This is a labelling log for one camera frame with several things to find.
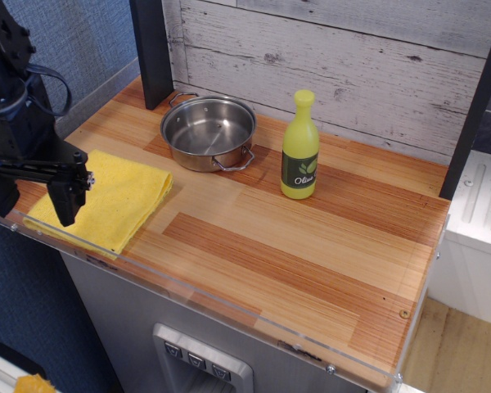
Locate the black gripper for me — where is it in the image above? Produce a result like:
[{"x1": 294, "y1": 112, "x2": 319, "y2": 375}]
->
[{"x1": 0, "y1": 74, "x2": 95, "y2": 227}]

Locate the stainless steel pot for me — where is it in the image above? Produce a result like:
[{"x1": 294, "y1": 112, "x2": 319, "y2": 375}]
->
[{"x1": 160, "y1": 93, "x2": 257, "y2": 173}]

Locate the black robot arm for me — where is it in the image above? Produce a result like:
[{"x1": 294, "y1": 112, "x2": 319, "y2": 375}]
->
[{"x1": 0, "y1": 1, "x2": 94, "y2": 227}]

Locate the yellow folded cloth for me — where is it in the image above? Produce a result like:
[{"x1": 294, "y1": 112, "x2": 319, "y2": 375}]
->
[{"x1": 23, "y1": 150, "x2": 173, "y2": 260}]

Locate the orange yellow object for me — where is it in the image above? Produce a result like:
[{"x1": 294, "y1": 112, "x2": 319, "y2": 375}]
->
[{"x1": 13, "y1": 374, "x2": 56, "y2": 393}]

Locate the silver dispenser button panel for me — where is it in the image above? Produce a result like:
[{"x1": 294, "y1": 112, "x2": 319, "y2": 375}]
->
[{"x1": 153, "y1": 323, "x2": 255, "y2": 392}]

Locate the yellow olive oil bottle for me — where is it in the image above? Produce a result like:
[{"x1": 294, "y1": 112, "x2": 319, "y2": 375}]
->
[{"x1": 281, "y1": 89, "x2": 319, "y2": 200}]

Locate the clear acrylic table guard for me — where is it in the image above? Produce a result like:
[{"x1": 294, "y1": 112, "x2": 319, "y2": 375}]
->
[{"x1": 0, "y1": 202, "x2": 452, "y2": 393}]

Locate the white toy sink unit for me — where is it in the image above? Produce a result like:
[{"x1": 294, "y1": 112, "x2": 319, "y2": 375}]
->
[{"x1": 427, "y1": 151, "x2": 491, "y2": 323}]

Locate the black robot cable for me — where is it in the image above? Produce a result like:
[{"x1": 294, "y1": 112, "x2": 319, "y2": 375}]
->
[{"x1": 24, "y1": 63, "x2": 73, "y2": 118}]

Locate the dark left shelf post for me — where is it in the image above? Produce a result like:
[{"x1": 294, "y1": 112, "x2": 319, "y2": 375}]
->
[{"x1": 129, "y1": 0, "x2": 173, "y2": 110}]

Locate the dark shelf post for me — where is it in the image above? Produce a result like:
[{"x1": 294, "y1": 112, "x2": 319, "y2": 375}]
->
[
  {"x1": 439, "y1": 48, "x2": 491, "y2": 201},
  {"x1": 129, "y1": 0, "x2": 173, "y2": 110}
]

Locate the dark right shelf post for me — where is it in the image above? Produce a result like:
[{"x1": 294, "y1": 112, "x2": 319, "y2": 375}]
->
[{"x1": 439, "y1": 48, "x2": 491, "y2": 201}]

